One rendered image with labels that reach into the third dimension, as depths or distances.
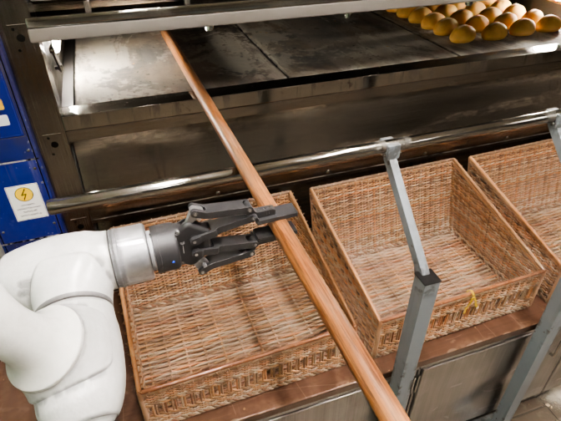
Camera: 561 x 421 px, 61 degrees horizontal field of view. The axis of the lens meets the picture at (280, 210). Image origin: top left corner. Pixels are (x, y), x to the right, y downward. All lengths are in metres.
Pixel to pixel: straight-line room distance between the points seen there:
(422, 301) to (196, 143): 0.73
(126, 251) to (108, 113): 0.62
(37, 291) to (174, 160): 0.73
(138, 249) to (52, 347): 0.19
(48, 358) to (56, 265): 0.15
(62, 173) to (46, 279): 0.68
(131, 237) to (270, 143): 0.76
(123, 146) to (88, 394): 0.84
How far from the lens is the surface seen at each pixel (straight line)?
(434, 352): 1.44
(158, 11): 1.07
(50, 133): 1.31
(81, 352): 0.62
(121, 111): 1.28
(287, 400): 1.29
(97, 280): 0.70
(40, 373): 0.62
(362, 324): 1.37
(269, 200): 0.81
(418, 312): 1.13
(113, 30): 1.06
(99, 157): 1.35
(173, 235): 0.73
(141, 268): 0.72
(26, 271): 0.73
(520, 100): 1.87
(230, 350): 1.37
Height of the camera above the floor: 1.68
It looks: 36 degrees down
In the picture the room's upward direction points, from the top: straight up
